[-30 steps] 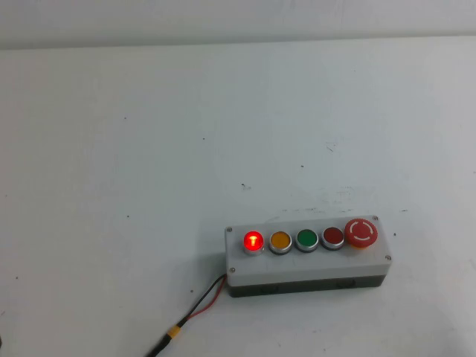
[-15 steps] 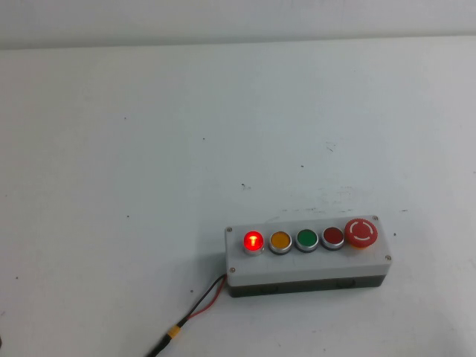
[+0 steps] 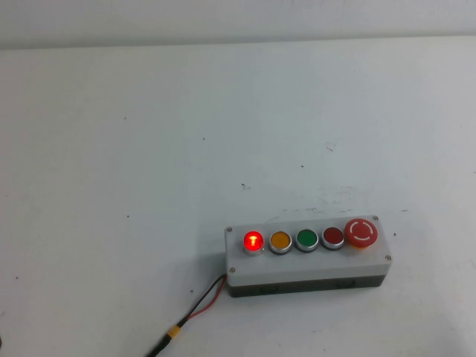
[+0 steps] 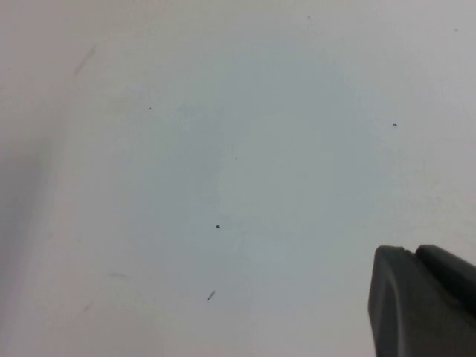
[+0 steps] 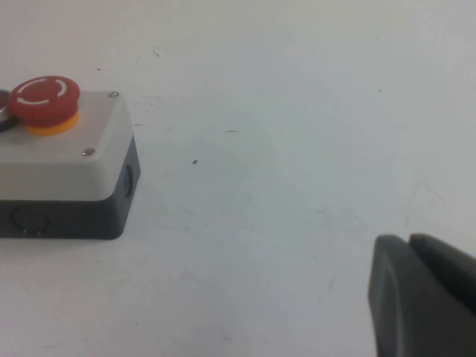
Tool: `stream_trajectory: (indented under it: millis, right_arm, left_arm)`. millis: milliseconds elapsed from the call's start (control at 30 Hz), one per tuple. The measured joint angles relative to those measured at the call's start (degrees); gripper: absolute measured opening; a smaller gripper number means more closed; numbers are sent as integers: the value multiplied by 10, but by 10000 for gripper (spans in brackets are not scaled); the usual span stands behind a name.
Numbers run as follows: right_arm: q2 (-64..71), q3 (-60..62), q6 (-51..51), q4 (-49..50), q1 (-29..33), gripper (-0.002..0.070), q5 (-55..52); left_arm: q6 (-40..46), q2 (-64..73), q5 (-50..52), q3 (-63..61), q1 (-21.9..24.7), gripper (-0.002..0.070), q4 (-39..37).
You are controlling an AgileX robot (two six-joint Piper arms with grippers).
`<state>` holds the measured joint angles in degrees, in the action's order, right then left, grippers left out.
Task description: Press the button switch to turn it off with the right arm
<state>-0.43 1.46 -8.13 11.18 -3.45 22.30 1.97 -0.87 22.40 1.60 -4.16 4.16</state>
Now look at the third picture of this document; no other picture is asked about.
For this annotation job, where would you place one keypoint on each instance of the yellow push button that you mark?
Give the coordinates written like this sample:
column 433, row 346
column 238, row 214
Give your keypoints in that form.
column 280, row 240

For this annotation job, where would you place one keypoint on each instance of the green push button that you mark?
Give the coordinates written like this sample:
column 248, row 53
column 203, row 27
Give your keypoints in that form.
column 306, row 238

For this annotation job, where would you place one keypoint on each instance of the grey button control box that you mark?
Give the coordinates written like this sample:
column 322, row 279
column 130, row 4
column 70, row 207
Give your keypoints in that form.
column 297, row 266

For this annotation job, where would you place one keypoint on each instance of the red flat push button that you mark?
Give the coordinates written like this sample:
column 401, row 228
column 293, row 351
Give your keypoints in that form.
column 333, row 235

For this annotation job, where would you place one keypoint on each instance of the red mushroom emergency stop button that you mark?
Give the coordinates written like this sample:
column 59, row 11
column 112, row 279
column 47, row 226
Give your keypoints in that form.
column 361, row 231

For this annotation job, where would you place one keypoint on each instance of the red indicator light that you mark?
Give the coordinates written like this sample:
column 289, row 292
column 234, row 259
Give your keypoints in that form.
column 253, row 241

